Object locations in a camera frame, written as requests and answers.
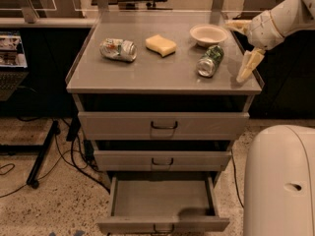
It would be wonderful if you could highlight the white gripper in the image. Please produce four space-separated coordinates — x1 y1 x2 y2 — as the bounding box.
224 11 284 84

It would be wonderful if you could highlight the green soda can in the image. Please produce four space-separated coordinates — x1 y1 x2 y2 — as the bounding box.
196 45 224 78

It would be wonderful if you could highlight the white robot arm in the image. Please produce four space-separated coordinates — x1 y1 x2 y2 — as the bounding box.
226 0 315 236

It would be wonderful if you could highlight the grey drawer cabinet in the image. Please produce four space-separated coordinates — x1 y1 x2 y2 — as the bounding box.
65 10 265 236

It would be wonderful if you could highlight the white crushed soda can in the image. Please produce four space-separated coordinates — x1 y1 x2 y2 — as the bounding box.
99 38 137 62

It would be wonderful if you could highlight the grey top drawer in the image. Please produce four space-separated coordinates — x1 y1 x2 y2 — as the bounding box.
78 111 249 141

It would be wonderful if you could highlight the grey drawer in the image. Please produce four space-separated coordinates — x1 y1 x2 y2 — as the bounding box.
78 111 249 141
97 172 229 234
94 150 231 171

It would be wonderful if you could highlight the grey bottom drawer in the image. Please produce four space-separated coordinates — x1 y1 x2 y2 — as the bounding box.
97 172 229 234

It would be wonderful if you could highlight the grey middle drawer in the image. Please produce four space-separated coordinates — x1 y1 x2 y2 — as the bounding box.
94 150 231 171

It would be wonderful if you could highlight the white paper bowl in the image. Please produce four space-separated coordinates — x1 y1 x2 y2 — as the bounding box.
190 25 228 47

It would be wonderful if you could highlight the yellow sponge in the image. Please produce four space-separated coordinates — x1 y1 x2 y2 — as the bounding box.
146 34 177 57

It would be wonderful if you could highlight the black stand leg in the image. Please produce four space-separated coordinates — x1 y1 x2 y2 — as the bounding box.
0 121 60 189

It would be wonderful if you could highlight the laptop with screen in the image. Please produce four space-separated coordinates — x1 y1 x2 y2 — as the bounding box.
0 30 29 101

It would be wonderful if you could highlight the black floor cables left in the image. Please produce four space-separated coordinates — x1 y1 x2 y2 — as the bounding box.
0 115 111 200

